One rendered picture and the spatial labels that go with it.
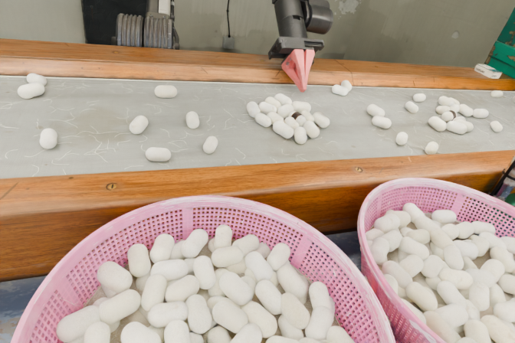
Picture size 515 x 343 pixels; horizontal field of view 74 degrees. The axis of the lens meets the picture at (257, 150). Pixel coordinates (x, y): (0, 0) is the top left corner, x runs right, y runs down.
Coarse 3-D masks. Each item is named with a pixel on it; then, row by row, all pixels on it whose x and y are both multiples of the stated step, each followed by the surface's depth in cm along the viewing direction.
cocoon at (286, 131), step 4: (276, 124) 54; (280, 124) 54; (284, 124) 54; (276, 128) 54; (280, 128) 53; (284, 128) 53; (288, 128) 53; (292, 128) 54; (276, 132) 55; (280, 132) 54; (284, 132) 53; (288, 132) 53; (292, 132) 53; (284, 136) 53; (288, 136) 53
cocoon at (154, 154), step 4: (152, 148) 43; (156, 148) 43; (160, 148) 43; (164, 148) 44; (148, 152) 43; (152, 152) 43; (156, 152) 43; (160, 152) 43; (164, 152) 43; (168, 152) 43; (148, 156) 43; (152, 156) 43; (156, 156) 43; (160, 156) 43; (164, 156) 43; (168, 156) 43; (152, 160) 43; (156, 160) 43; (160, 160) 43; (164, 160) 43
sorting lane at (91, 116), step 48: (0, 96) 50; (48, 96) 53; (96, 96) 55; (144, 96) 58; (192, 96) 61; (240, 96) 64; (288, 96) 68; (336, 96) 72; (384, 96) 77; (432, 96) 83; (480, 96) 89; (0, 144) 42; (96, 144) 45; (144, 144) 47; (192, 144) 48; (240, 144) 51; (288, 144) 53; (336, 144) 55; (384, 144) 58; (480, 144) 65
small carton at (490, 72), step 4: (480, 64) 100; (484, 64) 101; (476, 68) 100; (480, 68) 99; (484, 68) 98; (488, 68) 98; (492, 68) 98; (480, 72) 99; (484, 72) 98; (488, 72) 97; (492, 72) 96; (496, 72) 96; (500, 72) 96; (488, 76) 97; (492, 76) 96; (496, 76) 97
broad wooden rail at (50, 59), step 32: (0, 64) 56; (32, 64) 57; (64, 64) 59; (96, 64) 61; (128, 64) 63; (160, 64) 65; (192, 64) 67; (224, 64) 70; (256, 64) 73; (320, 64) 81; (352, 64) 85; (384, 64) 90; (416, 64) 96
